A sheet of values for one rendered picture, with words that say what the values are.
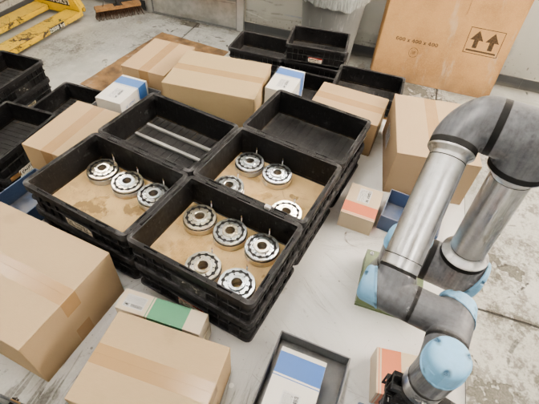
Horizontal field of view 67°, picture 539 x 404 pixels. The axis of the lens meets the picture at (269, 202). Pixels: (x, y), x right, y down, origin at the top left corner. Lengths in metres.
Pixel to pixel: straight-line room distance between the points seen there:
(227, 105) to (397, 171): 0.73
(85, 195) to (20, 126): 1.07
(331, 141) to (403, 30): 2.32
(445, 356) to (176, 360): 0.59
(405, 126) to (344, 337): 0.85
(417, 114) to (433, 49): 2.13
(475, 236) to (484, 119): 0.30
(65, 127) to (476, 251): 1.41
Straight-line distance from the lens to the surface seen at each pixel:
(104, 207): 1.39
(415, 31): 3.83
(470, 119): 0.88
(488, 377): 2.22
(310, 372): 1.10
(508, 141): 0.89
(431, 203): 0.84
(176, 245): 1.24
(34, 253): 1.24
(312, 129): 1.67
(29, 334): 1.11
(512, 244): 2.77
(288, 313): 1.26
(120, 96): 1.84
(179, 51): 2.11
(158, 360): 1.04
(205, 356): 1.03
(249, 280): 1.12
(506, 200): 0.98
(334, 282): 1.34
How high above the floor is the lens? 1.81
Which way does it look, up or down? 47 degrees down
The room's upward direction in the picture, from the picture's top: 5 degrees clockwise
